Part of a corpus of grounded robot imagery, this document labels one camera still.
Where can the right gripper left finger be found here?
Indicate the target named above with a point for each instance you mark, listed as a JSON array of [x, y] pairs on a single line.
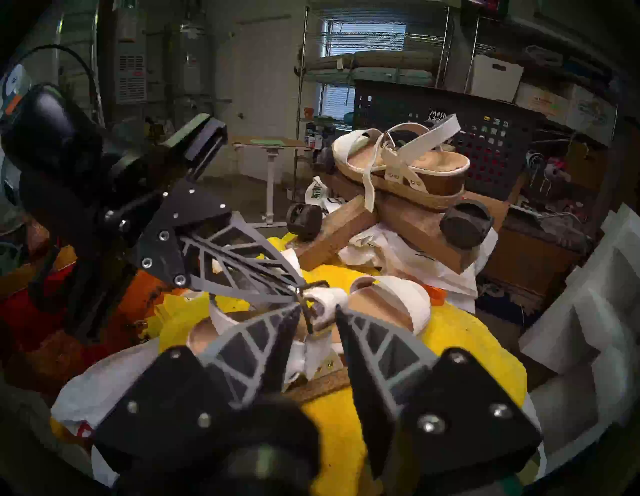
[[170, 410]]

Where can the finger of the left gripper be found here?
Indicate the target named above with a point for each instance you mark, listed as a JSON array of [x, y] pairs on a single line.
[[200, 210], [162, 255]]

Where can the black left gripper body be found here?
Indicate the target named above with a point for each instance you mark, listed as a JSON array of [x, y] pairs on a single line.
[[65, 160]]

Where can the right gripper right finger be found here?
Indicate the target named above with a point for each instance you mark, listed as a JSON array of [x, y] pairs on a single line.
[[450, 415]]

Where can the yellow folded umbrella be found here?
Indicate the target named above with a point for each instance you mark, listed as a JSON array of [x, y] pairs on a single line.
[[160, 315]]

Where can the yellow terry towel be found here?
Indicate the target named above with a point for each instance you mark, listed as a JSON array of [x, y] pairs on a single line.
[[475, 360]]

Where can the white Target plastic bag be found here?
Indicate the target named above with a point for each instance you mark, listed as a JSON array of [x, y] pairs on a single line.
[[110, 380]]

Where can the white rolling overbed table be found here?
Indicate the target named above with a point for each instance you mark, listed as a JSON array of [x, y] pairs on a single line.
[[270, 142]]

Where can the grey furnace cabinet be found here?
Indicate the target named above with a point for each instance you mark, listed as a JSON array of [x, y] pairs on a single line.
[[130, 70]]

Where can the blue patterned rug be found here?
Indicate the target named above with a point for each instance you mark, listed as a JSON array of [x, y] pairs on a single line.
[[505, 305]]

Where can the white panel door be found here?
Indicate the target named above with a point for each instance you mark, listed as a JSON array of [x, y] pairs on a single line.
[[260, 100]]

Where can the grey water heater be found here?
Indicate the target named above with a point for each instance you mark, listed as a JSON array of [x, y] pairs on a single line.
[[192, 75]]

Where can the blue white product box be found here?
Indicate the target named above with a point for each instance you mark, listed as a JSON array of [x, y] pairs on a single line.
[[320, 135]]

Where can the red orange floral bag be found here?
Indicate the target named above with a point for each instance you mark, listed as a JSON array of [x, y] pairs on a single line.
[[30, 310]]

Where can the white foam packing block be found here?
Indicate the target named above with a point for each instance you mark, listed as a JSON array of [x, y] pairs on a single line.
[[575, 340]]

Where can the low brown wooden cabinet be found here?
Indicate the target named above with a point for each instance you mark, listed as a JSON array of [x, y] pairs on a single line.
[[530, 260]]

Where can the wooden caster dolly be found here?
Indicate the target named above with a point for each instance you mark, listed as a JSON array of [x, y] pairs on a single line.
[[425, 230]]

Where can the black plastic mesh basket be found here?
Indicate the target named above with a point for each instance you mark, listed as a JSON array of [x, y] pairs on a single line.
[[380, 100]]

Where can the sage green seat cushion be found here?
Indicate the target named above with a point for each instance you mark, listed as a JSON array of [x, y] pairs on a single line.
[[380, 76]]

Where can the khaki seat cushion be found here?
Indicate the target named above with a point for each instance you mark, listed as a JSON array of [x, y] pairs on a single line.
[[380, 59]]

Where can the window with white blinds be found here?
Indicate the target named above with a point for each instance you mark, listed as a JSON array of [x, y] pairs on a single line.
[[365, 35]]

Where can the brown cardboard storage box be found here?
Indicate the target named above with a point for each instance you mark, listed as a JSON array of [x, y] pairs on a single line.
[[585, 165]]

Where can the white labelled cardboard box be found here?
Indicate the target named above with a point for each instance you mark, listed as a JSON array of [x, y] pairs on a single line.
[[542, 102]]

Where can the small Gildan cardboard box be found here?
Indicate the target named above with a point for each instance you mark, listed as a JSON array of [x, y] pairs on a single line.
[[592, 115]]

